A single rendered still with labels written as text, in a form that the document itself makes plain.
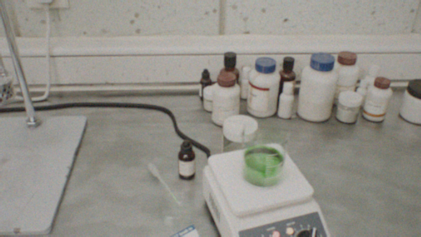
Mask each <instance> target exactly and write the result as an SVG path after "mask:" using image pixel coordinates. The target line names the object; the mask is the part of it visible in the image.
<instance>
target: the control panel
mask: <svg viewBox="0 0 421 237"><path fill-rule="evenodd" d="M288 228H292V229H293V232H292V233H291V234H289V233H288ZM311 228H316V230H317V236H318V237H327V235H326V232H325V229H324V227H323V223H322V222H321V218H320V215H319V213H318V211H316V212H313V213H308V214H303V215H300V216H295V217H292V218H289V219H285V220H281V221H277V222H273V223H269V224H264V225H260V226H256V227H252V228H248V229H243V230H240V231H238V235H239V237H274V235H273V234H274V232H275V231H277V232H278V233H279V237H297V234H299V233H300V232H301V231H303V230H310V229H311Z"/></svg>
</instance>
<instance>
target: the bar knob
mask: <svg viewBox="0 0 421 237"><path fill-rule="evenodd" d="M297 237H318V236H317V230H316V228H311V229H310V230H303V231H301V232H300V233H299V234H297Z"/></svg>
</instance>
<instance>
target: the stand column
mask: <svg viewBox="0 0 421 237"><path fill-rule="evenodd" d="M0 17H1V22H2V25H3V29H4V33H5V36H6V41H7V44H8V48H9V50H10V52H11V56H12V60H13V64H14V68H15V70H16V76H17V78H18V82H19V86H20V89H21V94H22V97H23V101H24V106H25V109H26V113H27V115H28V119H26V123H27V125H26V126H27V128H29V129H34V128H38V127H39V126H41V120H40V118H39V117H36V115H35V112H34V107H33V103H32V99H31V95H30V92H29V87H28V83H27V80H26V76H25V72H24V68H23V64H22V61H21V56H20V53H19V48H18V44H17V41H16V37H15V34H14V29H13V25H12V21H11V17H10V14H9V9H8V5H7V2H6V0H0Z"/></svg>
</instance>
